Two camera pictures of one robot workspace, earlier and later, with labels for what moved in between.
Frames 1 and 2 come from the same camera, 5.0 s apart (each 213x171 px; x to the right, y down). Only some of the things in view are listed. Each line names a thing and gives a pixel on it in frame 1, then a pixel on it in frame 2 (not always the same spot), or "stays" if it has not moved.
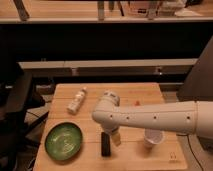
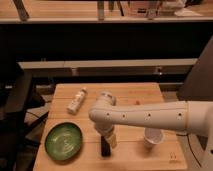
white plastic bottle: [78, 98] stays
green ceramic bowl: [63, 141] stays
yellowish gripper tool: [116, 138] to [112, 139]
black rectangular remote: [105, 144] stays
